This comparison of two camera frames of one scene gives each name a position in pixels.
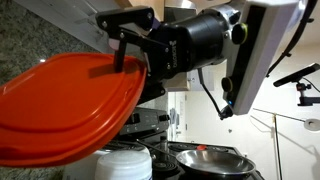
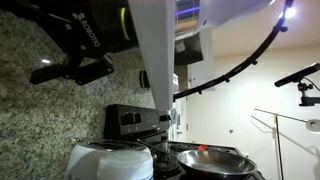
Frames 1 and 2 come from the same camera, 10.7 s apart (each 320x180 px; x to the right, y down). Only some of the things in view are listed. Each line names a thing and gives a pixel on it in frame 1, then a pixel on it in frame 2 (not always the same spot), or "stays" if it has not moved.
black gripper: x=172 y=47 to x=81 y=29
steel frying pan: x=211 y=162 stays
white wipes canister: x=124 y=164 stays
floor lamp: x=311 y=124 stays
